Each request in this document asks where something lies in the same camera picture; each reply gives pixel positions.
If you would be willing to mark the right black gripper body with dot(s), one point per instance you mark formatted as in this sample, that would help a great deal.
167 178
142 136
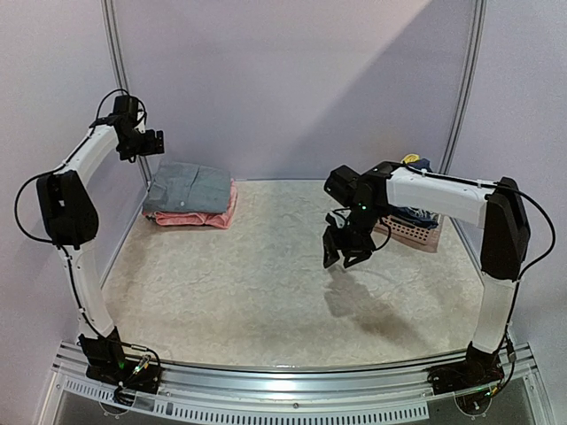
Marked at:
350 241

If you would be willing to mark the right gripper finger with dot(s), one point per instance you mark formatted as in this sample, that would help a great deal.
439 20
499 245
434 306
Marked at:
354 257
332 244

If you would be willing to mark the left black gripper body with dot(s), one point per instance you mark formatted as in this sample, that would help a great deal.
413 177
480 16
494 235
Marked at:
138 144

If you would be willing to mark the navy printed t-shirt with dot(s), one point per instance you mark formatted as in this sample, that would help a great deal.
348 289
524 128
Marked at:
418 217

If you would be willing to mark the grey-blue button shirt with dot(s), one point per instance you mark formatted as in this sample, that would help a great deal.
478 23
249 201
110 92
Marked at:
179 187

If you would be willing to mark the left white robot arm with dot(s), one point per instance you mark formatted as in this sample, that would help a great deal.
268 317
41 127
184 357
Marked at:
70 217

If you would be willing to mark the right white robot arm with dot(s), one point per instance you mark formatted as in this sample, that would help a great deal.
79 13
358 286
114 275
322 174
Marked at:
495 207

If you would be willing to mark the pink perforated laundry basket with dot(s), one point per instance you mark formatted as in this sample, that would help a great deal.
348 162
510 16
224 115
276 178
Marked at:
420 239

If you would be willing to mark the yellow garment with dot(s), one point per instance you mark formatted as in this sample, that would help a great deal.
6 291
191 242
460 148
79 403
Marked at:
411 158

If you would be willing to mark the pink folded garment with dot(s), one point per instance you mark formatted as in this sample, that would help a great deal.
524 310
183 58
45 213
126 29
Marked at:
197 219

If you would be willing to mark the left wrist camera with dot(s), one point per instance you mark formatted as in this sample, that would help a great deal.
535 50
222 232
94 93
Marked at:
127 107

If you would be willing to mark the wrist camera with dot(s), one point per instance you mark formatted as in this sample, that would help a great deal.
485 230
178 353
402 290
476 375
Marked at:
341 185
127 107

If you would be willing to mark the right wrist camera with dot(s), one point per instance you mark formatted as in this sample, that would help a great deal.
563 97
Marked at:
341 185

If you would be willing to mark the aluminium front rail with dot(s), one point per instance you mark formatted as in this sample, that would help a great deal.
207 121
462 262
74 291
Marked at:
397 393

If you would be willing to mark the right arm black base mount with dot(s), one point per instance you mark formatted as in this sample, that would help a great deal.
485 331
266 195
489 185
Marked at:
475 381

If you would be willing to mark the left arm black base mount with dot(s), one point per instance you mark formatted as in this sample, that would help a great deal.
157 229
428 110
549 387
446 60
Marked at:
127 366

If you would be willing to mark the right aluminium wall post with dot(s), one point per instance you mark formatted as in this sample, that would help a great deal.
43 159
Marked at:
465 88

